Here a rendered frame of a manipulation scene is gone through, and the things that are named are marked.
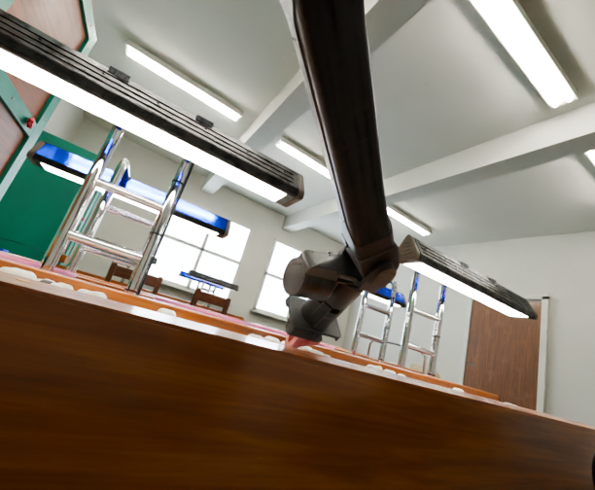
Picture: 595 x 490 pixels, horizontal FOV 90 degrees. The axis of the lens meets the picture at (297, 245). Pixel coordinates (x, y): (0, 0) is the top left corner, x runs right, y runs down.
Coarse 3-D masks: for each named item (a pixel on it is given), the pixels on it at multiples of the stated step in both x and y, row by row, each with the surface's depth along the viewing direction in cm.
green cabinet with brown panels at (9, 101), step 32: (0, 0) 77; (32, 0) 90; (64, 0) 105; (64, 32) 114; (0, 96) 93; (32, 96) 111; (0, 128) 101; (32, 128) 118; (0, 160) 108; (0, 192) 115
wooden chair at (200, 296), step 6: (198, 294) 283; (204, 294) 289; (192, 300) 280; (204, 300) 290; (210, 300) 295; (216, 300) 300; (222, 300) 305; (228, 300) 310; (222, 306) 305; (222, 312) 308
